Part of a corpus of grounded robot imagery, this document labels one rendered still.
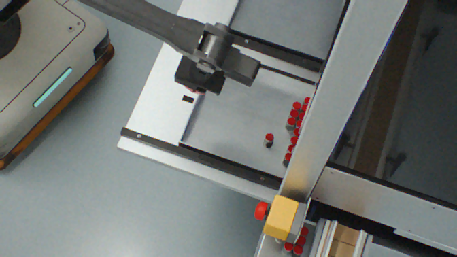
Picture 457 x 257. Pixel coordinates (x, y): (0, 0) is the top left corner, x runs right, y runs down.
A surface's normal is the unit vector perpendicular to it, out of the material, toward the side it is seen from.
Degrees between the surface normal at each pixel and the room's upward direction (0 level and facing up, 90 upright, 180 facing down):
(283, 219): 0
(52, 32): 0
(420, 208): 90
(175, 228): 0
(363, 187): 90
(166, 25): 26
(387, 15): 90
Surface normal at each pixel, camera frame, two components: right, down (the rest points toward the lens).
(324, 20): 0.07, -0.41
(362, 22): -0.33, 0.85
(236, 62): 0.19, -0.03
